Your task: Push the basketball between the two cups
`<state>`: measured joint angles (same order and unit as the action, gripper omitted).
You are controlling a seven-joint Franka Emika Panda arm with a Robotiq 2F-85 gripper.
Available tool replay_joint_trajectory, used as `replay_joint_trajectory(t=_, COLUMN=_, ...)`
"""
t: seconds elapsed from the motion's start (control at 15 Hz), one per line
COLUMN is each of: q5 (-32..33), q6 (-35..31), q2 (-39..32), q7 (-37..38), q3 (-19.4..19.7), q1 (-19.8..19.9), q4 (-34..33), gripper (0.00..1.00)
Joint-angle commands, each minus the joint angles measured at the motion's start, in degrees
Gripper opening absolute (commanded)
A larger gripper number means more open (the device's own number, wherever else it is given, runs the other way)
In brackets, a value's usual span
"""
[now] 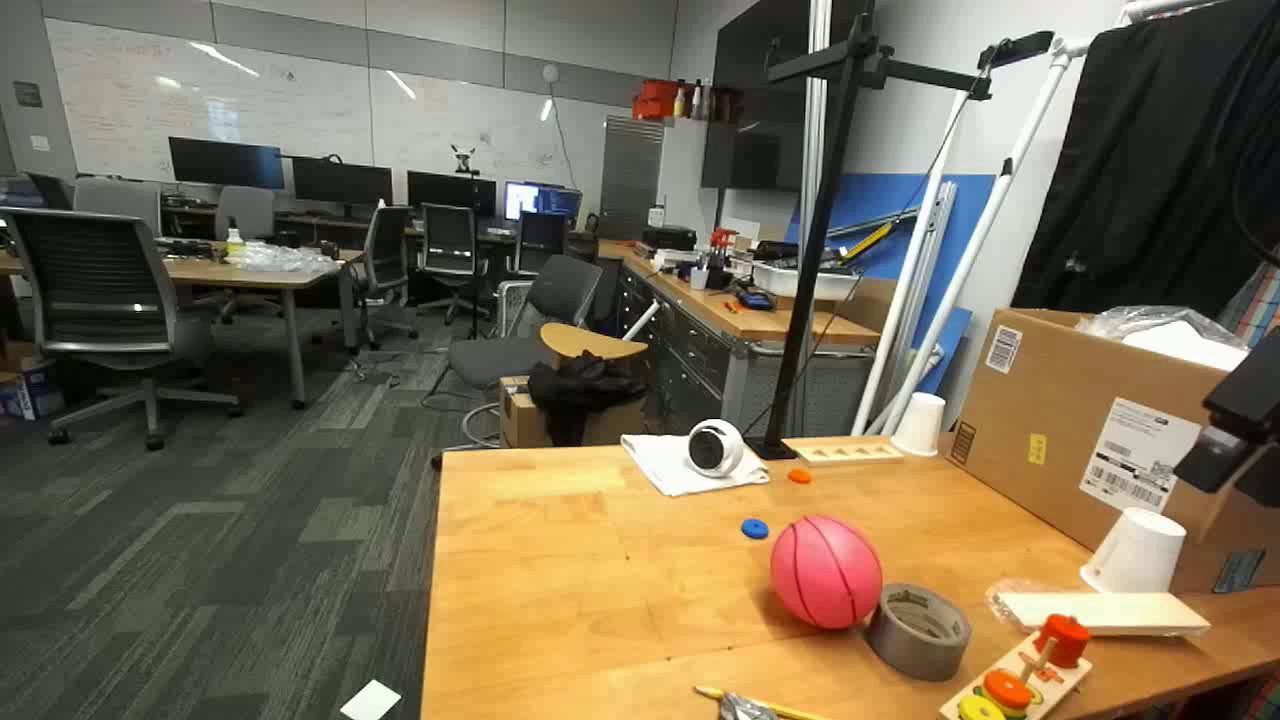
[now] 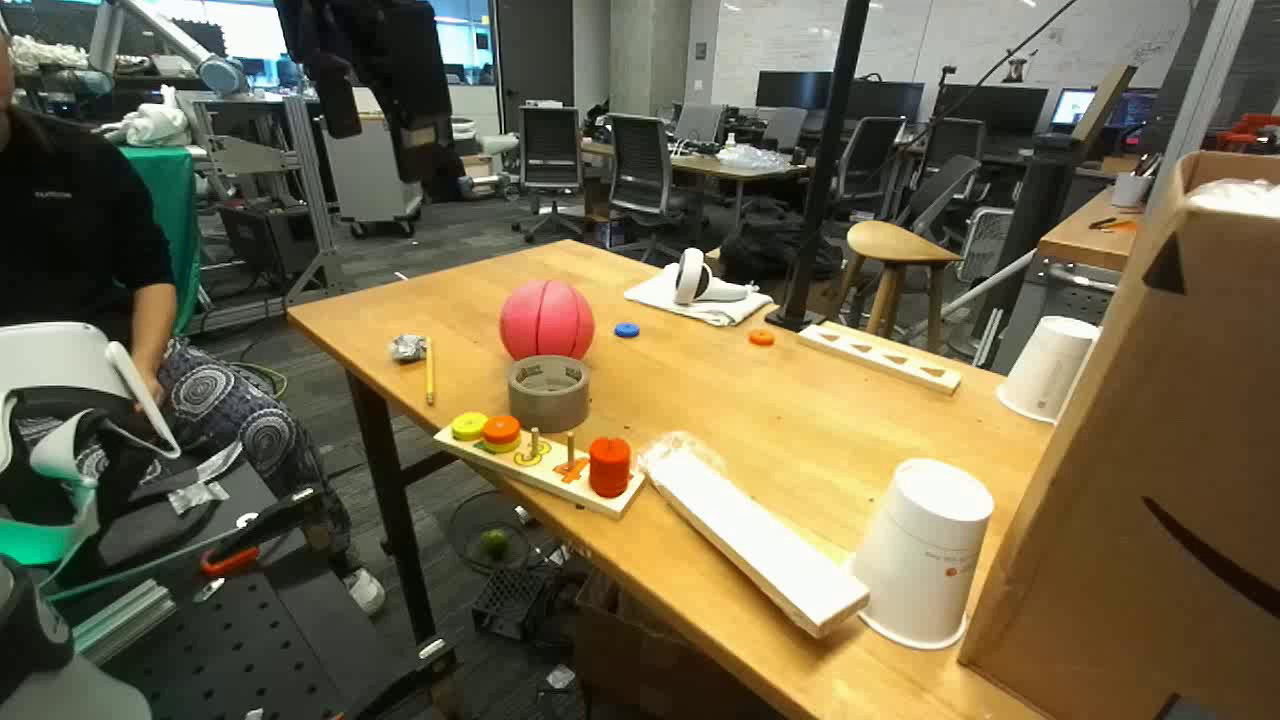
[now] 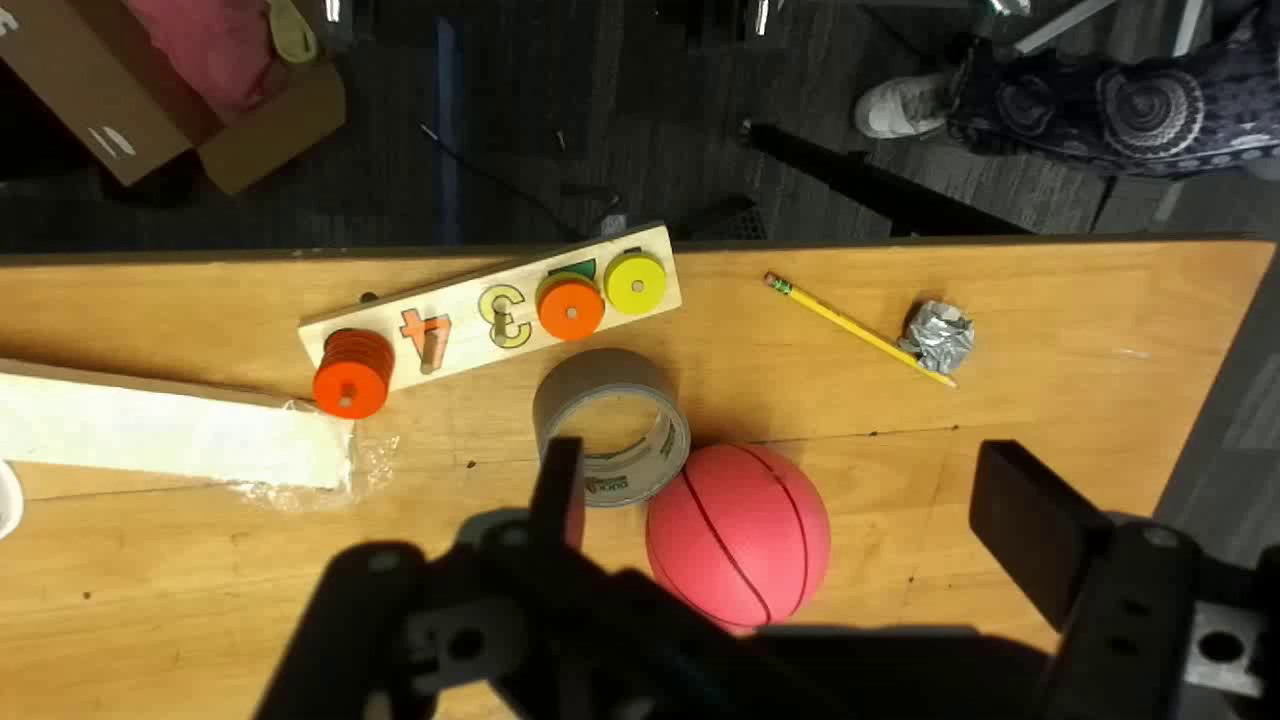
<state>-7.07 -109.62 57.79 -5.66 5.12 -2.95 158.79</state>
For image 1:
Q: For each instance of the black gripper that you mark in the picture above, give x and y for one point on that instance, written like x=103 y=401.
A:
x=1254 y=392

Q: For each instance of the pink basketball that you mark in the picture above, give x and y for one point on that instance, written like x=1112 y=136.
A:
x=825 y=574

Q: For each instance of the white paper cup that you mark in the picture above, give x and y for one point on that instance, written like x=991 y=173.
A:
x=1133 y=555
x=921 y=424

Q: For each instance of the clear plastic bag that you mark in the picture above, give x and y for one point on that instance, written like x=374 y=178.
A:
x=1162 y=332

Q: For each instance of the large cardboard box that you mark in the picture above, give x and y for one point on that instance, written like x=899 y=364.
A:
x=1053 y=415

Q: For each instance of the white flat rectangular tray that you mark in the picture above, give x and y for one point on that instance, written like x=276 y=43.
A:
x=1103 y=612

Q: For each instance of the red cylinder toy piece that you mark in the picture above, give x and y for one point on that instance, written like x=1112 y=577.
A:
x=1061 y=643

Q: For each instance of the black cloth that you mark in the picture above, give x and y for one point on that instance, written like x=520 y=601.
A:
x=1162 y=162

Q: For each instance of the white stand pole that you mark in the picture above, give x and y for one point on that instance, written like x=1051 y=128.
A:
x=966 y=264
x=914 y=264

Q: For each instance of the wooden peg block strip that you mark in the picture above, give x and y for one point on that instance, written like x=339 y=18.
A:
x=843 y=450

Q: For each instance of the small orange disc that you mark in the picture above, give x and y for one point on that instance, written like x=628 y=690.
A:
x=802 y=475

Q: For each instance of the blue board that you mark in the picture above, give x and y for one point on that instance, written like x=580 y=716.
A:
x=883 y=203

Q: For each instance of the clear plastic bin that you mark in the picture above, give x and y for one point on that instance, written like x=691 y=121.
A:
x=806 y=282

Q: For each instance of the small blue disc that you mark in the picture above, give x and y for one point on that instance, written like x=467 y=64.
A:
x=754 y=530

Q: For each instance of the white round device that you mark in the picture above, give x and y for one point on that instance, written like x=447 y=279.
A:
x=715 y=450

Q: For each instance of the wooden top workbench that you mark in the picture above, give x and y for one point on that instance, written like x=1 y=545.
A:
x=721 y=322

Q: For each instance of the small grey object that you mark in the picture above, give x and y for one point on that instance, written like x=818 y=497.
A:
x=746 y=711

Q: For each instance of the yellow pencil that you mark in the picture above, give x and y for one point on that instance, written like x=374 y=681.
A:
x=715 y=695

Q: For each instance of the white paper sheet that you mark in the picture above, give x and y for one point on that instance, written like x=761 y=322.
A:
x=662 y=465

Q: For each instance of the black bag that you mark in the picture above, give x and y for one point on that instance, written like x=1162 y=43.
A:
x=585 y=392

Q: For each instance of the wooden stool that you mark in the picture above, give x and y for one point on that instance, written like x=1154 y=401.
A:
x=585 y=342

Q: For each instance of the grey cabinet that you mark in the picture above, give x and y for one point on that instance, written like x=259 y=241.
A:
x=628 y=173

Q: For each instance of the red shelf object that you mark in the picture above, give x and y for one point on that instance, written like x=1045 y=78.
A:
x=653 y=103

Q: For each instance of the dark grey office chair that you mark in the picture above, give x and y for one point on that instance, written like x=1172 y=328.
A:
x=566 y=285

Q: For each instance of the small cardboard box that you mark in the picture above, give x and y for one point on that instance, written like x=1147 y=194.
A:
x=520 y=415

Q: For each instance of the monitor with blue screen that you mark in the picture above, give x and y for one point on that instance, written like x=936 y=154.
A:
x=540 y=203

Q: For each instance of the black office chair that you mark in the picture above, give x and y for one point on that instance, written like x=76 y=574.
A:
x=449 y=241
x=385 y=253

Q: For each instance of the black computer monitor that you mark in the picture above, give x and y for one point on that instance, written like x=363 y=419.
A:
x=227 y=162
x=449 y=194
x=341 y=181

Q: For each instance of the white paper scrap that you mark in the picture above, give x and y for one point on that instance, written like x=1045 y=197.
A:
x=371 y=703

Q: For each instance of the wooden office desk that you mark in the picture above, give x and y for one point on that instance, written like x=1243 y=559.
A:
x=252 y=273

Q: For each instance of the grey mesh office chair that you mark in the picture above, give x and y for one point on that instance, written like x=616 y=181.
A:
x=95 y=282

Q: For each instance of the grey duct tape roll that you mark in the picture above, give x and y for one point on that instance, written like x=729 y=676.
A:
x=885 y=644

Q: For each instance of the black camera stand pole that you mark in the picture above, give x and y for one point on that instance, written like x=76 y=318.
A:
x=818 y=225

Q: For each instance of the black wall panel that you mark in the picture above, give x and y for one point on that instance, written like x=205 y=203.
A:
x=754 y=105

